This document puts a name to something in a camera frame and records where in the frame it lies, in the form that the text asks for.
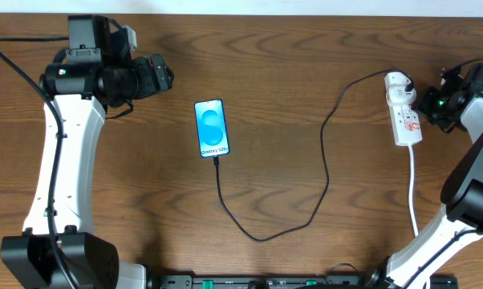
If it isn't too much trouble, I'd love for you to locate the white power strip cord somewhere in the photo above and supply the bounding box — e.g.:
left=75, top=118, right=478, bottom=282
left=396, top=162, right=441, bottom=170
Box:
left=407, top=144, right=420, bottom=238

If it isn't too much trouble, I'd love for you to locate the blue Galaxy smartphone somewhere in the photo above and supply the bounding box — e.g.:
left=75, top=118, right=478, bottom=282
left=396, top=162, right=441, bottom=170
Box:
left=194, top=99, right=230, bottom=158

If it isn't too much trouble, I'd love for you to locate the black USB charging cable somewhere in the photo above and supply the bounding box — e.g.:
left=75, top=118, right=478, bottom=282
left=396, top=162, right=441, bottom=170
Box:
left=212, top=67, right=415, bottom=243

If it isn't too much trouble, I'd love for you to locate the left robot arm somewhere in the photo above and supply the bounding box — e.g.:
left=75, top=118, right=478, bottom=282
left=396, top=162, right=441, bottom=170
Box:
left=0, top=14, right=174, bottom=288

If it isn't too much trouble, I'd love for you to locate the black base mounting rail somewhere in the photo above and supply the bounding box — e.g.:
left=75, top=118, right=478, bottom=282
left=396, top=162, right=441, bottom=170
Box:
left=144, top=274, right=459, bottom=289

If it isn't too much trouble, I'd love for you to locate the white power strip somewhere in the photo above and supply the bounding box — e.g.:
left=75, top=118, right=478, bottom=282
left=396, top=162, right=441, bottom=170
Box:
left=384, top=71, right=422, bottom=147

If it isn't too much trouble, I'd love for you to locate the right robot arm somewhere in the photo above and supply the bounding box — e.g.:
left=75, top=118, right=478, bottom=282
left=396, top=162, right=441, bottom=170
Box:
left=361, top=57, right=483, bottom=288

